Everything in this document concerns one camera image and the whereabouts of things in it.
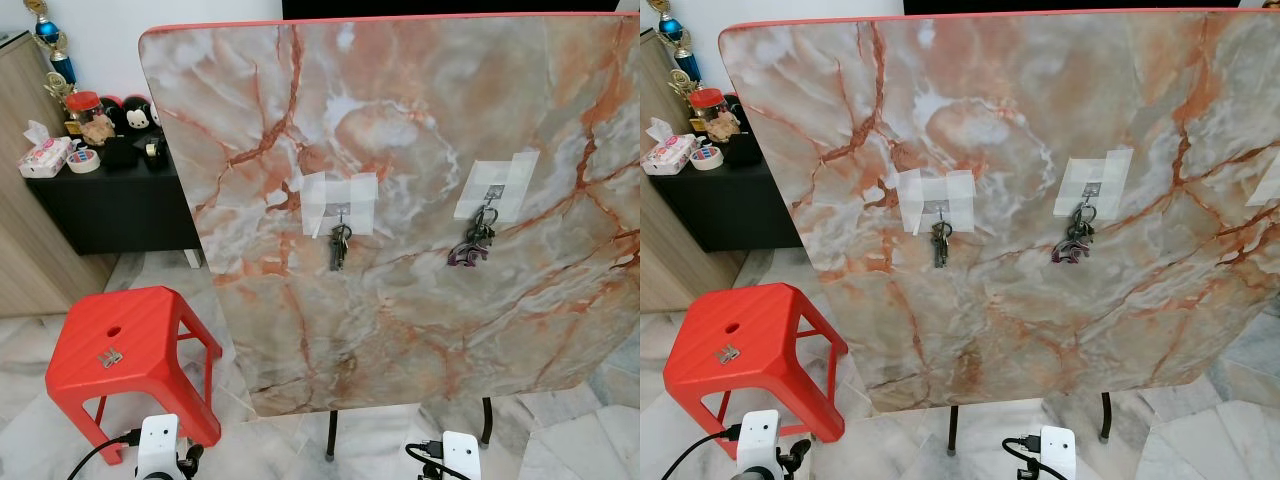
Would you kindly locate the small metal adhesive hook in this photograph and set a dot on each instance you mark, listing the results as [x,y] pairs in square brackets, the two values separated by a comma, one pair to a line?
[493,196]
[341,212]
[938,209]
[1092,190]

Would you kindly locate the red plastic stool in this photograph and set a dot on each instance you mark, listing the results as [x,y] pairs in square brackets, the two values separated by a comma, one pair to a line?
[760,325]
[130,330]

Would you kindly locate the light wooden cabinet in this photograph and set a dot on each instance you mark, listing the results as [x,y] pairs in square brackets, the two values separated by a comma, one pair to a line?
[665,260]
[25,240]

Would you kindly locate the marble pattern folding table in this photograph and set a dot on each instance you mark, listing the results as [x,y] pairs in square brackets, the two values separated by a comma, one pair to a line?
[1000,320]
[400,320]

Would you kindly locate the black low cabinet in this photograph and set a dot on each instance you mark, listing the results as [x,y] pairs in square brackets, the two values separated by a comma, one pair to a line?
[110,210]
[730,210]

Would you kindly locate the dark key bunch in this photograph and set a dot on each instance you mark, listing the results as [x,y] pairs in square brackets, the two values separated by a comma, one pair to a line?
[339,248]
[941,246]

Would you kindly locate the clear tape patch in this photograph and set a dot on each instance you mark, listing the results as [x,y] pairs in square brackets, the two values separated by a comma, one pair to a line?
[318,195]
[510,175]
[1110,170]
[915,192]

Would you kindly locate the black tape dispenser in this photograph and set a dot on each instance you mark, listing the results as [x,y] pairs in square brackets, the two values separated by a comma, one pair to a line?
[153,150]

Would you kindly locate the white tape roll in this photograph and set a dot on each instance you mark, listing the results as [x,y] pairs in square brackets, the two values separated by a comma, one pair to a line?
[706,158]
[83,161]

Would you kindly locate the white tissue pack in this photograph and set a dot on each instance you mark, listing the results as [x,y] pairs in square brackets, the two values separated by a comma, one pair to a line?
[668,152]
[45,155]

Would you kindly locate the black white-faced plush toy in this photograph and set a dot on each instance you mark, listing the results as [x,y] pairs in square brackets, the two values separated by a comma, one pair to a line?
[142,116]

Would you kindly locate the black mouse plush toy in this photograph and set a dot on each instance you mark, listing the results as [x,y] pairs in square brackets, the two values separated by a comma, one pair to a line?
[116,118]

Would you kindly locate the red lid clear jar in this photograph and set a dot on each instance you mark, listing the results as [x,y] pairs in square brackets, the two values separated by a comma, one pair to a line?
[90,112]
[712,108]

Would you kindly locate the gold and blue trophy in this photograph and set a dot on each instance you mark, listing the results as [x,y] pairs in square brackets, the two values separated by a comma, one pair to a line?
[50,42]
[680,45]

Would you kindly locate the black television screen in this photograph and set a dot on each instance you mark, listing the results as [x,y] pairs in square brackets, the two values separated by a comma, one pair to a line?
[1070,5]
[450,8]

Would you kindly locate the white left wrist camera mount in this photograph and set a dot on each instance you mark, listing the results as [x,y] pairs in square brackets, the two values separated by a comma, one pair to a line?
[758,440]
[158,445]

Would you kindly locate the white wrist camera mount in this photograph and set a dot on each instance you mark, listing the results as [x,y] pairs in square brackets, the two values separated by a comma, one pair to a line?
[758,440]
[462,458]
[1057,452]
[158,445]

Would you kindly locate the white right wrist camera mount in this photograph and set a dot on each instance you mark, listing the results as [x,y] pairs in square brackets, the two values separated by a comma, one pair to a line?
[462,458]
[1057,452]

